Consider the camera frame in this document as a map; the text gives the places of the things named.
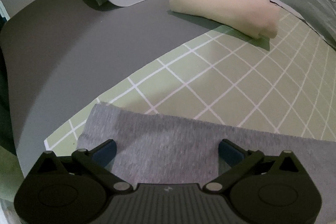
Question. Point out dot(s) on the beige folded garment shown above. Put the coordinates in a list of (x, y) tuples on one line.
[(223, 3)]

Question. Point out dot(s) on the grey hoodie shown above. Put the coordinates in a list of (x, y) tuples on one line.
[(170, 145)]

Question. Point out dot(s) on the green checked mat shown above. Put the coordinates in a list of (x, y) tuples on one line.
[(223, 77)]

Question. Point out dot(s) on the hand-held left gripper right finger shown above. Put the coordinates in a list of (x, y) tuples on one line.
[(231, 154)]

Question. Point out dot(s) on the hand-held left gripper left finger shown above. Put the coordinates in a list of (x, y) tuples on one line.
[(105, 154)]

